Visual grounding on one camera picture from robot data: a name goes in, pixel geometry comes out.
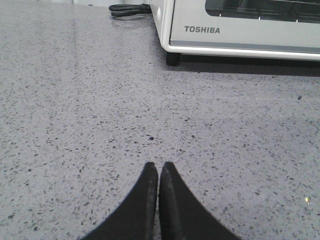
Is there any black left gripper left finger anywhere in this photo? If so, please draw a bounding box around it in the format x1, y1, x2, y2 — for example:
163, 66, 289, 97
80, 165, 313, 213
84, 162, 159, 240

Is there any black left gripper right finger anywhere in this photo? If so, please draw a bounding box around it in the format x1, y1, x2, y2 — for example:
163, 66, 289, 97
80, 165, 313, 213
158, 162, 239, 240

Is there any glass oven door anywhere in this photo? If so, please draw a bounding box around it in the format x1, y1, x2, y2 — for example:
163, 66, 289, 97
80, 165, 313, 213
170, 0, 320, 54

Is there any white Toshiba toaster oven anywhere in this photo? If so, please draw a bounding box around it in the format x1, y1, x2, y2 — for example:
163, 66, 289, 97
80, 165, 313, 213
149, 0, 320, 66

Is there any black power cable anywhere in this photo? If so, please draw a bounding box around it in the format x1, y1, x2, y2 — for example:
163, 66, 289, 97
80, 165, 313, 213
108, 3, 152, 18

